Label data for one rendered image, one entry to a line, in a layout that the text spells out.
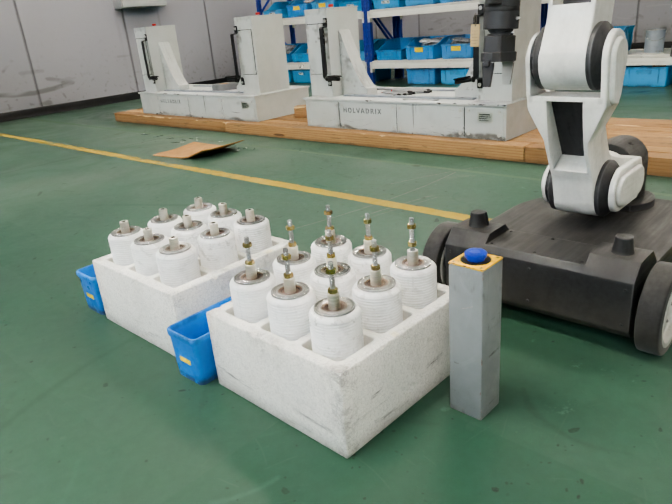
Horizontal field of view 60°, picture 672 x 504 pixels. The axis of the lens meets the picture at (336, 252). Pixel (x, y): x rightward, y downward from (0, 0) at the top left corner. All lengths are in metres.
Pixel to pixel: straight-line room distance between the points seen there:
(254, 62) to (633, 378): 3.58
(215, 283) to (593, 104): 0.95
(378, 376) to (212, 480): 0.34
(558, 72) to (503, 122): 1.74
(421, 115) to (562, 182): 1.92
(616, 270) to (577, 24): 0.53
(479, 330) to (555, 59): 0.64
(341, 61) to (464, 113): 1.04
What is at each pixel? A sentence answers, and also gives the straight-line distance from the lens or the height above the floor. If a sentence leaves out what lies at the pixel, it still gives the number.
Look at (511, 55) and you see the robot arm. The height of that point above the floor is 0.61.
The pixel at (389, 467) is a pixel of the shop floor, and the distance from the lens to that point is 1.09.
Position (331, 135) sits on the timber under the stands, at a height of 0.05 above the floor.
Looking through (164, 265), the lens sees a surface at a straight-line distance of 1.43.
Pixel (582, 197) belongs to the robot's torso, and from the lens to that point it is 1.58.
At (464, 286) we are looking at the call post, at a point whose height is 0.27.
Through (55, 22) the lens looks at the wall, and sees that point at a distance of 7.60.
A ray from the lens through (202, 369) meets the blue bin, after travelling 1.34.
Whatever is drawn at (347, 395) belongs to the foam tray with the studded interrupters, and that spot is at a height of 0.13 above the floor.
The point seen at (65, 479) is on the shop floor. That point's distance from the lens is 1.23.
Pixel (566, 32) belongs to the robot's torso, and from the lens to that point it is 1.42.
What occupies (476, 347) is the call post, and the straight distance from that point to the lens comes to 1.10.
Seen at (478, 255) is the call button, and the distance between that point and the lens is 1.05.
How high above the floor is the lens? 0.73
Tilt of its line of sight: 22 degrees down
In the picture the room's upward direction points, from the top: 5 degrees counter-clockwise
